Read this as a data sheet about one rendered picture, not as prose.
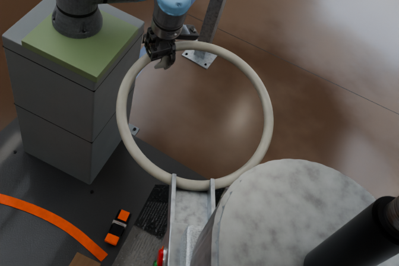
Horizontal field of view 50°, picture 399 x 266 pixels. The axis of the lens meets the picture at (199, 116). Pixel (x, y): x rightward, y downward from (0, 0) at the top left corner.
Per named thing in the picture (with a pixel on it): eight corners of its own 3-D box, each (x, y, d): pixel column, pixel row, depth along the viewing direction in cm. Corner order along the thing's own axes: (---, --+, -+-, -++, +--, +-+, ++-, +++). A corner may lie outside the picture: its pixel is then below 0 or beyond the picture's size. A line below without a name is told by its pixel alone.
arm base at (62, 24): (41, 25, 162) (39, 5, 154) (68, -2, 174) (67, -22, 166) (87, 46, 161) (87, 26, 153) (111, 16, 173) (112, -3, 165)
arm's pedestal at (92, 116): (9, 154, 223) (-22, 36, 156) (65, 92, 254) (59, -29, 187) (93, 198, 220) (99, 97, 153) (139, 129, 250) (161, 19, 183)
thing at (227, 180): (270, 200, 127) (274, 199, 125) (103, 180, 119) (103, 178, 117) (272, 57, 146) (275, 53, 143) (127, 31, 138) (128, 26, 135)
